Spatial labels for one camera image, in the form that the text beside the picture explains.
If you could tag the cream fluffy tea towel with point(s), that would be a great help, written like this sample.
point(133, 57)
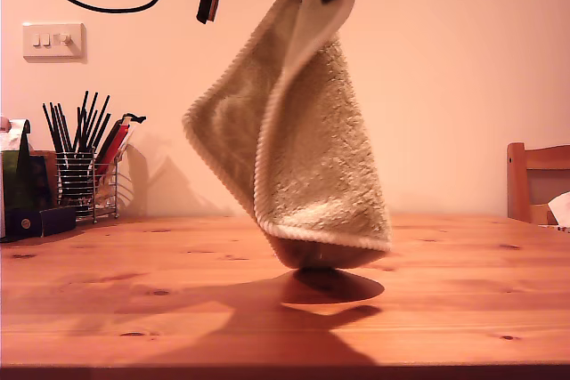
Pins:
point(311, 153)

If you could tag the black chopstick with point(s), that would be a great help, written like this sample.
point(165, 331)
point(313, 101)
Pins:
point(90, 119)
point(103, 128)
point(50, 126)
point(63, 128)
point(80, 121)
point(100, 119)

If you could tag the red black kitchen utensil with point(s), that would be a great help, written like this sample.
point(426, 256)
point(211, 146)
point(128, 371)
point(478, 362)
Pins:
point(116, 139)

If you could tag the wooden chair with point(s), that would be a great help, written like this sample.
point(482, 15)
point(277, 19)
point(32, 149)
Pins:
point(516, 184)

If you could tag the white tissue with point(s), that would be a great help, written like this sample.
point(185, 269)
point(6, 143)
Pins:
point(561, 208)

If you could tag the green paper package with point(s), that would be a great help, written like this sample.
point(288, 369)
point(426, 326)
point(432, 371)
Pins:
point(22, 184)

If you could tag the leaf print tissue box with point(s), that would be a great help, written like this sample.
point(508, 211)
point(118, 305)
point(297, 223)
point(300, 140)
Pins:
point(556, 228)

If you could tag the dark navy box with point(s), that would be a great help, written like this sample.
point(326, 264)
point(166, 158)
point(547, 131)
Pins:
point(40, 222)

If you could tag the white light switch plate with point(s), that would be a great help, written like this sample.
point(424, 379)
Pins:
point(53, 42)

